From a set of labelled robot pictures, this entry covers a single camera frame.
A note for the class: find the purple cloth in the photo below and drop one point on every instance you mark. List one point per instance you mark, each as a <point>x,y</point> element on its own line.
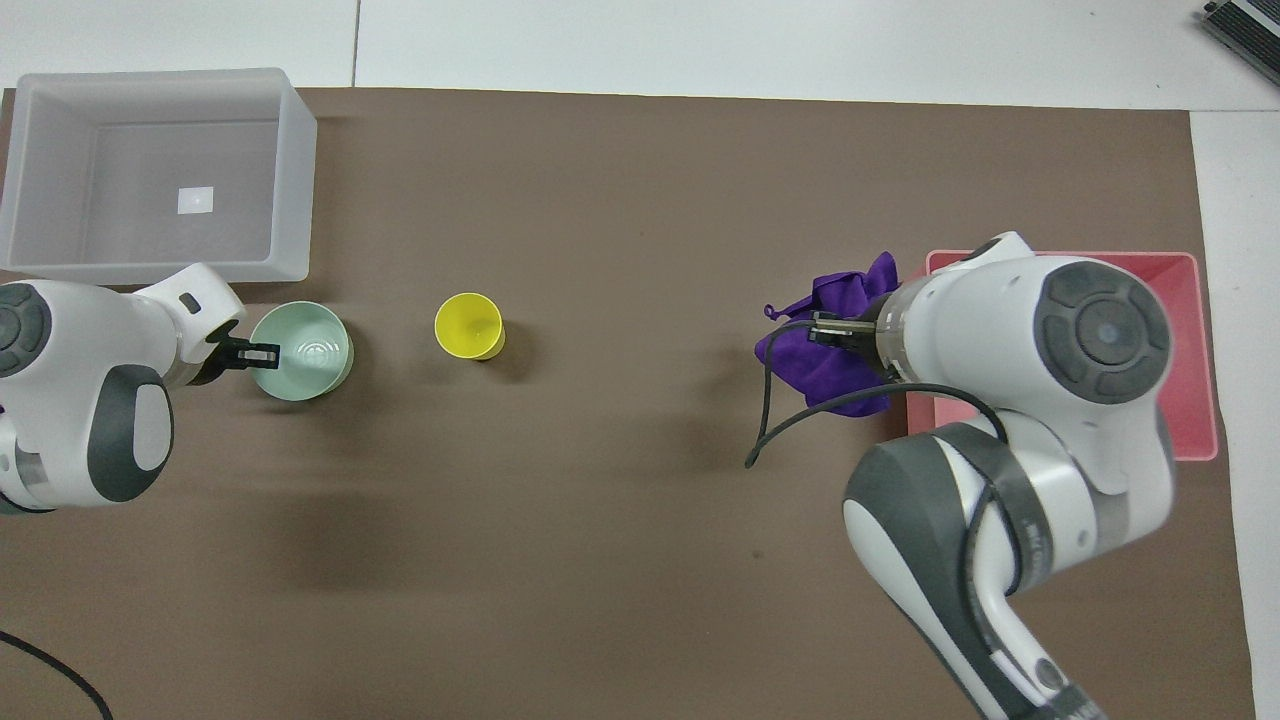
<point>802,366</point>

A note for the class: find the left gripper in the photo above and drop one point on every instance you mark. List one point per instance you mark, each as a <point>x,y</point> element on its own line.
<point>222,362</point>

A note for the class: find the translucent white plastic bin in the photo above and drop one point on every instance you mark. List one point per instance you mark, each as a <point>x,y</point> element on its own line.
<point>60,245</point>

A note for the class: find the yellow plastic cup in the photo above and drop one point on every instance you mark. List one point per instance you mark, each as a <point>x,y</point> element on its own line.
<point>466,325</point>

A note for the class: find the red plastic bin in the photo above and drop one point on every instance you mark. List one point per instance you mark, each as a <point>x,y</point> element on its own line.
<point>1192,400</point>

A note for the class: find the light green bowl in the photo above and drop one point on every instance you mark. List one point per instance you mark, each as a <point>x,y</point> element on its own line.
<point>310,352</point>

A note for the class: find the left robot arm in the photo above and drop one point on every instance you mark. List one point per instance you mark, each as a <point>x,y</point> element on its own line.
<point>80,400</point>

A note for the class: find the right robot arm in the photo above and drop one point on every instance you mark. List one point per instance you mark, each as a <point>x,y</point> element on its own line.
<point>1010,330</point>

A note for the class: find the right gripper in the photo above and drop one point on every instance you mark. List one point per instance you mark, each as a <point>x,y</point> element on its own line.
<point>866,350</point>

